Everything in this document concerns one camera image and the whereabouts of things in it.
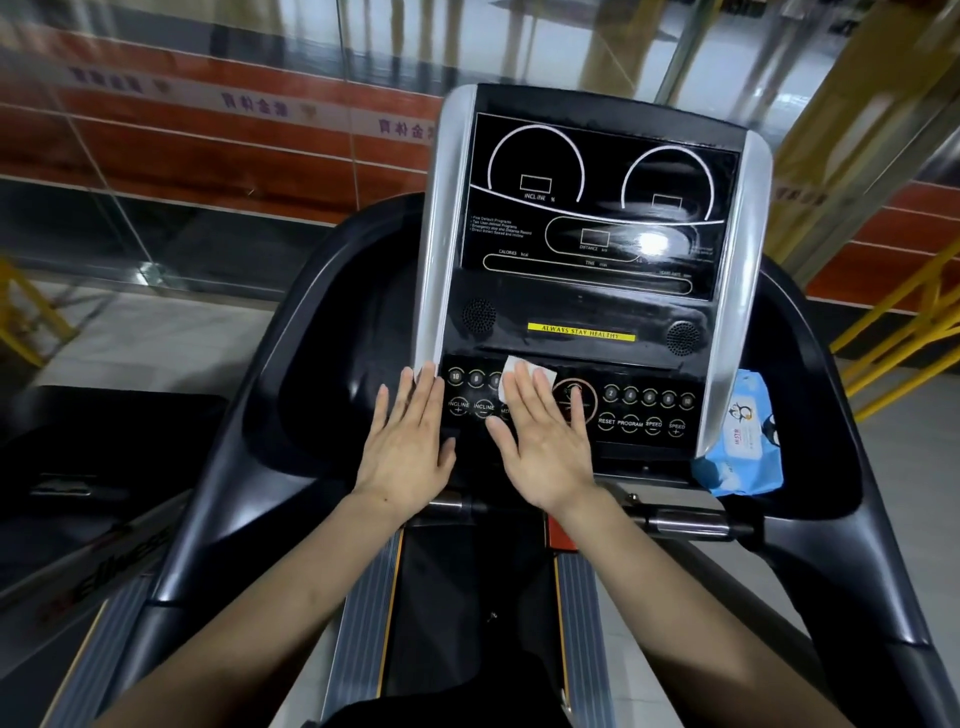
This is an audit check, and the black treadmill belt deck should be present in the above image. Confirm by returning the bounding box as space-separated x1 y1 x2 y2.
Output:
321 517 622 728

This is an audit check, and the glass barrier panel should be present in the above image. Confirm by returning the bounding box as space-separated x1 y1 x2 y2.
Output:
0 0 451 295

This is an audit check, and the person's dark clothing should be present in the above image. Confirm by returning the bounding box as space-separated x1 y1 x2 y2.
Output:
318 671 575 728

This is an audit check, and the chrome treadmill grip bar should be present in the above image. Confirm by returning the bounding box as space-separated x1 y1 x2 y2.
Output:
613 499 756 543
408 493 490 524

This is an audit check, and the black treadmill frame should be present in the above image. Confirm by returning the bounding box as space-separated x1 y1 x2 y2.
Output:
142 191 940 728

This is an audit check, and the yellow metal railing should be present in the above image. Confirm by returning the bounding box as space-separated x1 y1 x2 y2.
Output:
0 253 78 370
828 258 960 423

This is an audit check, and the white wet wipe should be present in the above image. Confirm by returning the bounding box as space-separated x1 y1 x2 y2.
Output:
500 356 558 399

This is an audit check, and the person's left forearm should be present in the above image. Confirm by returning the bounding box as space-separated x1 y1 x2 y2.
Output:
88 487 425 728

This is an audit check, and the blue wet wipe packet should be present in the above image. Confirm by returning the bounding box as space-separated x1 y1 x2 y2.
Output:
690 368 786 498

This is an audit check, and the person's right forearm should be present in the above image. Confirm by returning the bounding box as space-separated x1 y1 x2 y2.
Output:
525 483 858 728

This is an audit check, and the neighbouring black treadmill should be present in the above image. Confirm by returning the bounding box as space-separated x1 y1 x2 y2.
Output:
0 385 230 728

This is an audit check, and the black silver treadmill console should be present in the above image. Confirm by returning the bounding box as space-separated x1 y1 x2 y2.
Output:
414 83 774 490

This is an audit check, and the person's left hand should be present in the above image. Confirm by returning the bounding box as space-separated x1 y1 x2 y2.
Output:
352 362 458 516

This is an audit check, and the person's right hand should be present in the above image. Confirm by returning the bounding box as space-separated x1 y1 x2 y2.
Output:
485 362 602 519

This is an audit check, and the yellow metal column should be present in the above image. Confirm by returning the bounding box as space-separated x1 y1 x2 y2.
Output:
771 0 960 282

